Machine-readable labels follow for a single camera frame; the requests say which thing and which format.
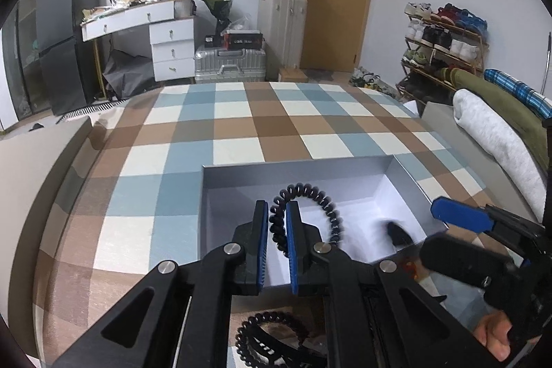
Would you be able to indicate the white pole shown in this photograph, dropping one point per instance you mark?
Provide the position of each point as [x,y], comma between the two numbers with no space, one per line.
[548,62]

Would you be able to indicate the black hair claw clip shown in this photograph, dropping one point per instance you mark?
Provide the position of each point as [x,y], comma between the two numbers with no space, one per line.
[280,353]

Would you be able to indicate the person's right hand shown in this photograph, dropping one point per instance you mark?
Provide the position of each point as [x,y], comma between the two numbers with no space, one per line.
[491,333]

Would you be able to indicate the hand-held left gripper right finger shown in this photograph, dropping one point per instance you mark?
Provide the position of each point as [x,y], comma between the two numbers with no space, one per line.
[294,247]

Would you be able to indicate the white desk with drawers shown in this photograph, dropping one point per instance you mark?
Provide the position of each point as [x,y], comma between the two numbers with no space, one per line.
[172,49]

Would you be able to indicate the black bag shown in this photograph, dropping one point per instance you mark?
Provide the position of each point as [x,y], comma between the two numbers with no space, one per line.
[127,77]

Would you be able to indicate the grey cardboard box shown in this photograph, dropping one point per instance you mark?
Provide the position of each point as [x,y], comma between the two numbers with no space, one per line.
[302,174]

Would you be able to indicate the white desk bin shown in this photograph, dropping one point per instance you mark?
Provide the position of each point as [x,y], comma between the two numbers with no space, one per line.
[184,8]

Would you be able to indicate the glass sliding door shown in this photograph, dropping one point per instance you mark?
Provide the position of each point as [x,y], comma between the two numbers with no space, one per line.
[17,70]

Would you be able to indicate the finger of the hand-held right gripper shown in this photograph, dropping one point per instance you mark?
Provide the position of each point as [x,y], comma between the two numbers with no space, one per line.
[461,260]
[461,216]

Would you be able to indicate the checked bed blanket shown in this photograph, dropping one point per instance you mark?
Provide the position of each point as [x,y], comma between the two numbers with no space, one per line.
[172,178]

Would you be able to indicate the pile of desk clutter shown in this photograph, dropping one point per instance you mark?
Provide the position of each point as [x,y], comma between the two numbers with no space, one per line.
[129,1]

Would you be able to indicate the row of shoes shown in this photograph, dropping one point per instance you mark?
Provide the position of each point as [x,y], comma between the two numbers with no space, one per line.
[435,34]

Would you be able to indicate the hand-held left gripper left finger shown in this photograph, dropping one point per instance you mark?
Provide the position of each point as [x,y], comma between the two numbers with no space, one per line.
[261,247]

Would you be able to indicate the white suitcase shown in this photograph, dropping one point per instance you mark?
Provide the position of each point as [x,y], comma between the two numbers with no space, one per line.
[282,31]

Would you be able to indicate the silver suitcase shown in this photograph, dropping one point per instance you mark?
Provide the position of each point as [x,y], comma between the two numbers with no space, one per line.
[233,62]

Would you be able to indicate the dark wrapped flower bouquet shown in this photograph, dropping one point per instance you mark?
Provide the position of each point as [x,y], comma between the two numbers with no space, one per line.
[218,6]

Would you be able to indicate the wooden shoe rack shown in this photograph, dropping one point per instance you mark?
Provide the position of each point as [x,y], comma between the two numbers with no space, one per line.
[474,49]

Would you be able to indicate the green rolled blanket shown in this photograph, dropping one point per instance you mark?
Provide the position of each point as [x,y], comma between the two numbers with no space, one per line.
[509,100]

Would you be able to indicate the pile of floor shoes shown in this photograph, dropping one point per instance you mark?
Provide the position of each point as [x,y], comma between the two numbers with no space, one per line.
[364,78]

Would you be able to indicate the black refrigerator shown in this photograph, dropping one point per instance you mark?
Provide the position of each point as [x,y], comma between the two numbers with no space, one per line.
[64,27]

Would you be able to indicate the small black box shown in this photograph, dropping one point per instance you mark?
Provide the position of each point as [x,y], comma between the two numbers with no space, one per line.
[213,41]

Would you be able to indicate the large black hair clip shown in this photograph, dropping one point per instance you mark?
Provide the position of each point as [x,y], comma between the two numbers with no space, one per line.
[399,236]

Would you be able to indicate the black and red box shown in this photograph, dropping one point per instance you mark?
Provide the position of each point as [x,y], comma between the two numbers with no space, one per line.
[243,40]

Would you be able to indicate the small cardboard box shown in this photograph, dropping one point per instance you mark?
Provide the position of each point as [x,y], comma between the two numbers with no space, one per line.
[293,75]

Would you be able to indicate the grey rolled blanket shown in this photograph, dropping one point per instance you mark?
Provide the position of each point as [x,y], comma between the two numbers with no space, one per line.
[496,135]

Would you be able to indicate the blue plaid blanket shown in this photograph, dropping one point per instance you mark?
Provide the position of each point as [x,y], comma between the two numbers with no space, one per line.
[517,85]

